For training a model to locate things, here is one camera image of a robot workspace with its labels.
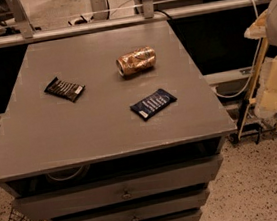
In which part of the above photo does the orange soda can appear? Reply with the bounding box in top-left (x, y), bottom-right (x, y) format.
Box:
top-left (115, 46), bottom-right (156, 77)

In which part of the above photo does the blue snack bar wrapper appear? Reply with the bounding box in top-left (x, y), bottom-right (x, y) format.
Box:
top-left (130, 89), bottom-right (177, 121)

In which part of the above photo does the grey drawer cabinet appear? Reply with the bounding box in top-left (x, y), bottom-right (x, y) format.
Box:
top-left (0, 135), bottom-right (235, 221)

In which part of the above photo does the black snack bar wrapper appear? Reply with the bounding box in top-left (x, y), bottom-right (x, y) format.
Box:
top-left (44, 77), bottom-right (85, 102)

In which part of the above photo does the white cable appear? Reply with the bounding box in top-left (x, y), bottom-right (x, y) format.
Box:
top-left (204, 0), bottom-right (269, 101)

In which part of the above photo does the metal guard rail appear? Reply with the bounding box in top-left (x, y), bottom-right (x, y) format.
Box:
top-left (0, 0), bottom-right (271, 48)

